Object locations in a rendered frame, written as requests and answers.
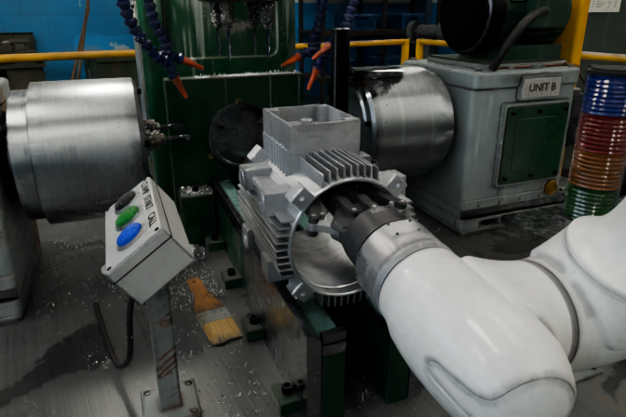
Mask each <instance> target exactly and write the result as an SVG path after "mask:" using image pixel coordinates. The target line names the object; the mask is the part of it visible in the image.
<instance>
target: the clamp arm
mask: <svg viewBox="0 0 626 417"><path fill-rule="evenodd" d="M349 53H350V29H349V28H332V29H331V106H332V107H333V108H335V109H338V110H340V111H342V112H345V113H347V114H348V93H349Z"/></svg>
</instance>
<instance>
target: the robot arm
mask: <svg viewBox="0 0 626 417"><path fill-rule="evenodd" d="M357 184H358V189H357V188H356V187H357ZM320 202H321V203H322V204H323V205H324V207H325V208H327V209H328V211H329V212H330V213H331V214H332V215H333V220H332V222H328V221H327V218H326V217H325V213H324V212H321V205H320ZM406 208H407V201H405V200H403V199H400V198H398V197H395V196H392V195H390V194H388V193H386V192H385V191H383V190H381V189H380V188H378V187H376V186H375V185H373V184H371V183H370V182H346V183H342V184H339V185H336V186H335V187H333V188H331V189H329V190H327V191H326V192H324V193H323V194H321V195H320V196H319V197H317V198H316V199H315V200H314V201H313V202H312V203H311V204H310V205H309V207H308V208H307V209H306V212H307V216H308V222H307V235H308V236H310V237H315V236H317V235H318V233H319V232H322V233H327V234H330V235H331V237H332V239H334V240H336V241H338V242H339V243H341V244H342V246H343V248H344V251H345V253H346V255H347V256H348V258H349V259H350V260H351V261H352V263H353V264H354V265H355V267H356V278H357V279H358V281H359V283H360V284H361V286H362V288H363V289H364V290H365V292H366V293H367V294H368V296H369V297H370V298H371V300H372V301H373V303H374V305H375V307H376V309H377V310H378V312H379V313H380V314H381V315H382V316H383V317H384V319H385V320H386V322H387V324H388V331H389V334H390V337H391V339H392V341H393V342H394V343H395V345H396V347H397V349H398V350H399V352H400V354H401V356H402V357H403V359H404V360H405V362H406V363H407V365H408V366H409V368H410V369H411V370H412V372H413V373H414V375H415V376H416V377H417V379H418V380H419V381H420V382H421V383H422V384H423V385H424V386H425V388H426V389H427V390H428V391H429V393H430V394H431V395H432V396H433V397H434V398H435V399H436V400H437V401H438V402H439V403H440V405H441V406H442V407H443V408H444V409H445V410H446V411H447V412H448V413H449V414H450V415H451V416H452V417H568V416H569V414H570V413H571V411H572V409H573V408H574V405H575V402H576V398H577V388H576V384H575V379H574V375H573V371H580V370H588V369H593V368H597V367H601V366H604V365H608V364H611V363H615V362H618V361H621V360H623V359H626V196H625V198H624V199H623V200H622V201H621V202H620V203H619V204H618V205H617V206H616V207H615V208H614V209H613V210H611V211H610V212H609V213H607V214H606V215H604V216H582V217H578V218H576V219H575V220H574V221H572V222H571V223H570V224H569V225H568V226H566V228H565V229H563V230H562V231H561V232H559V233H558V234H557V235H555V236H553V237H552V238H550V239H549V240H547V241H546V242H544V243H543V244H541V245H540V246H538V247H536V248H535V249H532V251H531V254H530V256H529V257H528V258H525V259H521V260H517V261H495V260H487V259H482V258H477V257H472V256H465V257H463V258H459V257H458V256H456V255H455V254H454V253H453V251H451V250H450V249H449V248H448V247H447V246H446V245H444V244H443V243H442V242H441V241H440V240H439V239H438V238H437V237H436V236H435V235H433V234H432V233H431V232H430V231H429V230H428V229H427V228H426V227H425V226H424V225H422V224H421V223H419V222H414V221H412V220H407V219H406V218H405V214H406Z"/></svg>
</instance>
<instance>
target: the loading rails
mask: <svg viewBox="0 0 626 417"><path fill-rule="evenodd" d="M211 189H212V190H213V193H214V200H215V214H216V227H217V234H211V236H206V237H205V242H206V246H207V248H208V251H209V252H211V251H216V250H222V249H224V250H225V252H226V254H227V256H228V258H229V260H230V262H231V263H232V265H233V267H234V268H233V267H230V268H228V269H227V270H225V271H222V272H221V280H222V283H223V285H224V287H225V289H235V288H240V287H243V288H244V289H245V291H246V293H247V306H248V308H249V310H250V312H251V315H250V316H247V317H243V318H242V319H241V327H242V330H243V332H244V334H245V337H246V339H247V341H248V342H251V341H255V340H259V339H264V341H265V344H266V346H267V348H268V350H269V352H270V354H271V356H272V358H273V360H274V362H275V364H276V366H277V368H278V370H279V373H280V375H281V377H282V379H283V382H281V383H275V384H272V385H271V396H272V399H273V401H274V403H275V406H276V408H277V410H278V413H279V416H280V417H282V416H285V415H289V414H292V413H296V412H299V414H300V416H301V417H344V409H345V374H346V369H348V368H352V367H356V366H358V365H359V366H360V367H361V369H362V371H363V372H364V373H365V375H366V376H367V378H368V379H369V380H370V382H371V383H372V385H373V386H374V388H375V389H376V391H377V392H378V393H379V395H380V396H381V397H382V398H383V399H384V401H385V402H386V404H387V405H388V404H391V403H394V402H397V401H400V400H404V399H406V398H409V397H415V396H418V395H419V392H420V381H419V380H418V379H417V377H416V376H415V375H414V373H413V372H412V370H411V369H410V368H409V366H408V365H407V363H406V362H405V360H404V359H403V357H402V356H401V354H400V352H399V350H398V349H397V347H396V345H395V343H394V342H393V341H392V339H391V337H390V334H389V331H388V324H387V322H386V320H385V319H384V317H383V316H382V315H381V314H380V313H379V312H378V310H377V309H376V307H375V305H374V303H373V301H372V300H371V298H370V297H369V296H368V295H367V298H365V297H364V296H363V295H361V301H359V300H358V299H357V297H355V303H353V302H352V301H351V300H350V299H349V301H348V305H347V304H346V303H345V302H344V301H343V303H342V306H340V304H339V303H338V302H336V306H335V307H334V306H333V304H332V303H331V302H330V306H327V305H326V303H325V302H324V301H323V306H321V305H320V303H319V302H318V301H317V299H316V298H315V299H311V300H307V301H306V302H305V303H302V302H298V303H296V302H295V300H294V299H293V297H292V295H291V293H290V292H289V291H288V289H287V287H286V286H287V285H288V284H289V279H285V280H280V281H276V282H271V283H267V281H266V280H265V277H264V275H263V274H262V268H261V250H260V249H259V248H256V249H247V247H246V245H245V243H244V242H243V234H242V224H243V223H244V222H245V221H244V219H243V216H242V214H241V213H240V212H241V210H240V209H239V207H240V204H239V203H238V201H240V200H239V199H238V195H240V194H239V193H238V191H237V189H236V188H235V186H234V185H233V184H232V182H231V181H230V180H222V181H217V179H216V178H215V177H211Z"/></svg>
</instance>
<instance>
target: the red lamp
mask: <svg viewBox="0 0 626 417"><path fill-rule="evenodd" d="M579 112H580V115H579V120H578V127H577V132H576V133H577V135H576V139H575V143H574V146H575V147H576V148H578V149H580V150H581V151H584V152H588V153H593V154H599V155H624V154H626V117H608V116H600V115H593V114H586V113H583V112H582V111H579Z"/></svg>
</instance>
